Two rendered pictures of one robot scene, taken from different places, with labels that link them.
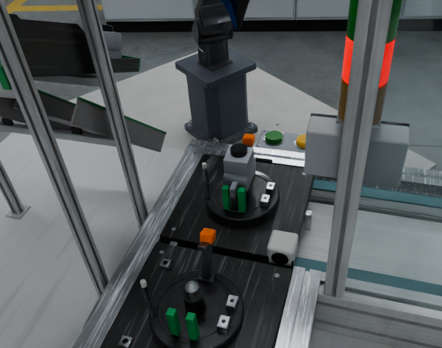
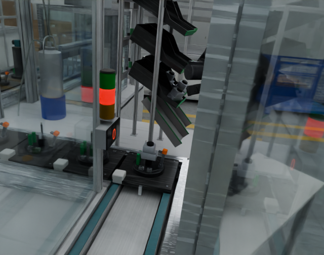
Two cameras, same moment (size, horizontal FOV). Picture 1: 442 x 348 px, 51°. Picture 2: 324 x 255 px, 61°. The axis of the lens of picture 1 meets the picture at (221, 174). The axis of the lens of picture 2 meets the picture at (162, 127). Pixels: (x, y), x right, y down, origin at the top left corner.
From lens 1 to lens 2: 1.13 m
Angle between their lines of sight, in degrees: 66
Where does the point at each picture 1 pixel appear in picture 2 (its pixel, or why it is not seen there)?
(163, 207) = not seen: hidden behind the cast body
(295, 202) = (146, 182)
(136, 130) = (166, 127)
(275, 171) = (168, 178)
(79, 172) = (184, 147)
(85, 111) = (147, 101)
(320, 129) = not seen: hidden behind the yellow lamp
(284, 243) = (117, 172)
